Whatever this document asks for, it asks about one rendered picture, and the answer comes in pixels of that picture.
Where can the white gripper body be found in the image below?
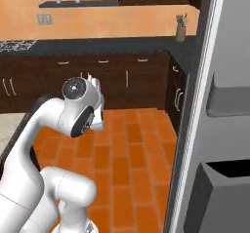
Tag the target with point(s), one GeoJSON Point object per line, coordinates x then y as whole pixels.
{"type": "Point", "coordinates": [96, 86]}

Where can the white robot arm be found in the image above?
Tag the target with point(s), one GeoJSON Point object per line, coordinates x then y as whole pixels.
{"type": "Point", "coordinates": [22, 165]}

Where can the grey freezer door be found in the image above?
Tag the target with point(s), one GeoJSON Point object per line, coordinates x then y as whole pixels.
{"type": "Point", "coordinates": [224, 48]}

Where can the long dark wood base cupboards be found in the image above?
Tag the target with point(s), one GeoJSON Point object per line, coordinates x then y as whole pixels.
{"type": "Point", "coordinates": [130, 81]}

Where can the short dark wood base cupboards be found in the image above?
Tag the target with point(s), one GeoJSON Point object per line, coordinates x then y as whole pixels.
{"type": "Point", "coordinates": [175, 90]}

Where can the black hob with grates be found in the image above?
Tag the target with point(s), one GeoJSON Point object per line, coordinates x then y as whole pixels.
{"type": "Point", "coordinates": [14, 45]}

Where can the beige pot with utensils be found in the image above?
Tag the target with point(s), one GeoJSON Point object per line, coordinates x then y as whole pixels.
{"type": "Point", "coordinates": [180, 32]}

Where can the shallow grey door shelf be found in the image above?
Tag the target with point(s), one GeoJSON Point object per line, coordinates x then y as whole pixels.
{"type": "Point", "coordinates": [229, 100]}

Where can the deep grey door bin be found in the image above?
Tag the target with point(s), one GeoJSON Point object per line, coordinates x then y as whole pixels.
{"type": "Point", "coordinates": [224, 204]}

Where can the dark wall shelf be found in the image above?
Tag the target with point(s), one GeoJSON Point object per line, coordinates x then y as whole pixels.
{"type": "Point", "coordinates": [78, 4]}

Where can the grey wall socket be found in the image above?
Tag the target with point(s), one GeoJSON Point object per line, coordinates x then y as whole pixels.
{"type": "Point", "coordinates": [44, 19]}

